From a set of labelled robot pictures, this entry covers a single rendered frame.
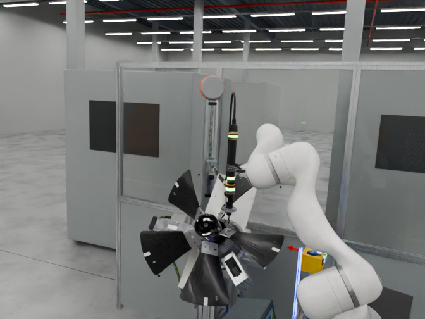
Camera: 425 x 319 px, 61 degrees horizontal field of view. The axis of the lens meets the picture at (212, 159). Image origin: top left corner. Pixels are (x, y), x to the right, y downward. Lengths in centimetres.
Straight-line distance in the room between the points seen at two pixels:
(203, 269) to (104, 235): 284
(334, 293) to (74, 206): 386
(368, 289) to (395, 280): 136
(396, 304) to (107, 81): 343
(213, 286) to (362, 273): 82
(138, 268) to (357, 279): 230
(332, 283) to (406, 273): 137
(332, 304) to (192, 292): 77
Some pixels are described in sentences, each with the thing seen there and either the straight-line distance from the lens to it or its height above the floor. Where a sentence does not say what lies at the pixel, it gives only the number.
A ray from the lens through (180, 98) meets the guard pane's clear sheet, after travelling 263.
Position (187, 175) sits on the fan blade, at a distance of 194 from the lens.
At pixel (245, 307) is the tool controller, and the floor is 124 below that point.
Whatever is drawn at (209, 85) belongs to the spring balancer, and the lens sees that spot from 233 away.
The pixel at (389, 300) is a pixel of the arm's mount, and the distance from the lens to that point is 151.
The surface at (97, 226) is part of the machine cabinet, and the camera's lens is 449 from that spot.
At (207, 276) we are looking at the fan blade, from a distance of 172.
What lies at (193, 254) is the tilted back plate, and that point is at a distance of 205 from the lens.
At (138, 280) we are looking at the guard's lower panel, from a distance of 319.
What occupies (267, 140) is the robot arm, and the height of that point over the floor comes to 169.
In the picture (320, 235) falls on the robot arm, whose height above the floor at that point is 145.
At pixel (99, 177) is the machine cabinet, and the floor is 87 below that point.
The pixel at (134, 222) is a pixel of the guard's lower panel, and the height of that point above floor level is 80.
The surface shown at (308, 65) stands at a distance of 230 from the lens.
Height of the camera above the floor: 182
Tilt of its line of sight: 10 degrees down
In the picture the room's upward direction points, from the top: 3 degrees clockwise
